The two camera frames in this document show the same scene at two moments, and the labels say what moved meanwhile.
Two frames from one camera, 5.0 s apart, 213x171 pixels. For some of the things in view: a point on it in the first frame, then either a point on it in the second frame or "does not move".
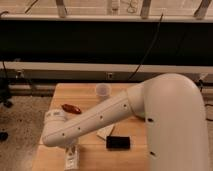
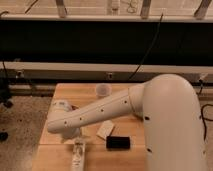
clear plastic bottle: x=71 y=157 → x=78 y=155
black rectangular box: x=118 y=142 does not move
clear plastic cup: x=103 y=89 does not move
